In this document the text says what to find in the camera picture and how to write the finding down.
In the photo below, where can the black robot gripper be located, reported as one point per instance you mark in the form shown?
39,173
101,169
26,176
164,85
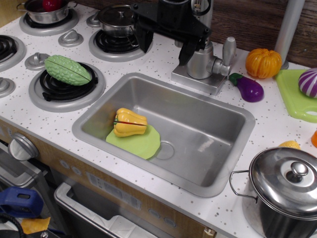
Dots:
173,19

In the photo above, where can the silver toy faucet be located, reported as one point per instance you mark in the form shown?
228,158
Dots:
205,71

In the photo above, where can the back right stove burner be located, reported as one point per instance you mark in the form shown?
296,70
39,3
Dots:
114,49

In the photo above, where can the hanging perforated metal strainer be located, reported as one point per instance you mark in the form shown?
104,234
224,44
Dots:
196,6

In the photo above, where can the small steel pot with lid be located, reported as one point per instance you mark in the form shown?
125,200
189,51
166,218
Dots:
116,20

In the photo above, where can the silver stove knob back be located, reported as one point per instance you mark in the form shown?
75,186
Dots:
93,20

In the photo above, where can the silver stove knob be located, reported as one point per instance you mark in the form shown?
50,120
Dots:
36,62
70,39
7,86
93,20

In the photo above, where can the yellow toy bell pepper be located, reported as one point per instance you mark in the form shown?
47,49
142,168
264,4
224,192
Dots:
128,123

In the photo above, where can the silver stove knob upper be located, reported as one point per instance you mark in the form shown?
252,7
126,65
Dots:
70,39

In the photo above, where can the purple toy eggplant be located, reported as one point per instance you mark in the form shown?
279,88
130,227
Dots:
250,90

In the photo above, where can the orange toy pumpkin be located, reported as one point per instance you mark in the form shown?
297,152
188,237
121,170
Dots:
263,63

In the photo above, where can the light green plastic plate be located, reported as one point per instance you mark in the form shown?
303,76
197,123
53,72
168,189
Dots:
143,143

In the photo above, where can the stainless steel sink basin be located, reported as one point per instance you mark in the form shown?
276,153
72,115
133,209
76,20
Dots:
201,139

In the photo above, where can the green toy bitter gourd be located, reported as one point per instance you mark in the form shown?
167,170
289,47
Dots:
67,70

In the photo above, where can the small steel pan back left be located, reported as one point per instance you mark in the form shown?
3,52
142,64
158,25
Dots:
36,11

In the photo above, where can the red toy fruit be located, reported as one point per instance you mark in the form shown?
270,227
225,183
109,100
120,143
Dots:
51,5

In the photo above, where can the back left stove burner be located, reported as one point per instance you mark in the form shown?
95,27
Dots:
32,28

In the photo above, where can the grey vertical support pole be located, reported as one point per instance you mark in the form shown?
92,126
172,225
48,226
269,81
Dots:
287,29

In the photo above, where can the front black stove burner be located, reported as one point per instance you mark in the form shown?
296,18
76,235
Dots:
52,95

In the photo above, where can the silver stove knob middle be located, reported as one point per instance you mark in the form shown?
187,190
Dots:
36,62

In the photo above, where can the green plastic cutting board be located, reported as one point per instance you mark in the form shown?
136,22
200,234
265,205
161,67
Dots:
298,105

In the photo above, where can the purple striped toy onion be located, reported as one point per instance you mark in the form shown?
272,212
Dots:
308,83

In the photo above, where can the left edge stove burner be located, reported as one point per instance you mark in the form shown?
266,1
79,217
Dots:
12,52

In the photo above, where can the yellow toy corn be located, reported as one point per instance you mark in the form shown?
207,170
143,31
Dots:
290,144

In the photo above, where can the silver stove knob left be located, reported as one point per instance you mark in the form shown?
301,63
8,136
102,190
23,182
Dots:
7,86

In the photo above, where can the orange toy piece right edge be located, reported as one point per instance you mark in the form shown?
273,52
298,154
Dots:
314,139

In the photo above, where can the large steel pot with lid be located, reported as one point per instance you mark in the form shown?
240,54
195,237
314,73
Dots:
280,198

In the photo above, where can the silver oven front dial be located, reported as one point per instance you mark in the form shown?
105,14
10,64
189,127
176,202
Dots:
21,148

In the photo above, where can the silver dishwasher door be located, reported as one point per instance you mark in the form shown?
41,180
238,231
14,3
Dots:
93,216

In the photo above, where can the yellow tape piece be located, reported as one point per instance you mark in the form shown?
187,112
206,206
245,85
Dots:
34,225

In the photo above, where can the silver oven door handle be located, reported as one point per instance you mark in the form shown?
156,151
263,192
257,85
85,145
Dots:
15,173

